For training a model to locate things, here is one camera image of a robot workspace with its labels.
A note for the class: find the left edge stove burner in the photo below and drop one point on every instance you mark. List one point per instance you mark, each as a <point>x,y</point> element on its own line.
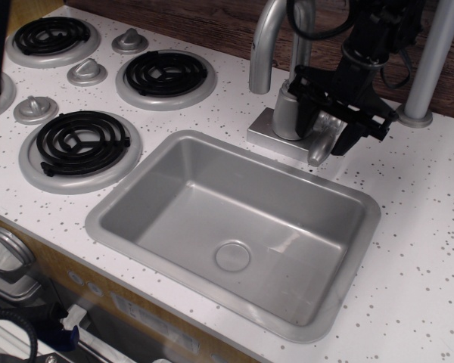
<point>7,92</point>

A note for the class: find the back left stove burner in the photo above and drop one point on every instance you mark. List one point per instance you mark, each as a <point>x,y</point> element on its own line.
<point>51,42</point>

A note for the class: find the silver faucet lever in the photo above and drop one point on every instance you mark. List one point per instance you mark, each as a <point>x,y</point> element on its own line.
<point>326,130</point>

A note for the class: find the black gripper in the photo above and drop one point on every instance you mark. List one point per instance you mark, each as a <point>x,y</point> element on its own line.
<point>346,93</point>

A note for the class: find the grey stove knob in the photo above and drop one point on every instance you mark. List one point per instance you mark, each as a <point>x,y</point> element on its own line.
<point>130,42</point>
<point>35,110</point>
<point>87,73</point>

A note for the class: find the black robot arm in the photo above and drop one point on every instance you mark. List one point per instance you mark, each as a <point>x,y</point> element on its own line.
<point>377,30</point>

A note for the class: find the back right stove burner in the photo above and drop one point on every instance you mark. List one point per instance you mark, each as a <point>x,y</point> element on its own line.
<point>165,80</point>

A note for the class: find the grey stove knob lower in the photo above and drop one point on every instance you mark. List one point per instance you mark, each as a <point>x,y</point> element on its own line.
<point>35,110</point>

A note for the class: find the front right stove burner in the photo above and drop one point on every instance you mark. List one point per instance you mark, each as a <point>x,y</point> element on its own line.
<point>80,152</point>

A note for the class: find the grey toy sink basin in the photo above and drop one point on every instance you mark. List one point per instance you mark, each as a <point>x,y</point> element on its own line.
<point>274,244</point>

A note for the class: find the grey stove knob middle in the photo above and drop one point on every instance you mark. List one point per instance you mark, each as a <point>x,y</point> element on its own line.
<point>87,73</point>

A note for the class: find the grey support pole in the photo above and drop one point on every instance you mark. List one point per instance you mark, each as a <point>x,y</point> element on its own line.
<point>415,112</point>

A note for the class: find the grey stove knob top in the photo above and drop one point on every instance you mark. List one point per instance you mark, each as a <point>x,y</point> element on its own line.
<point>130,42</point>

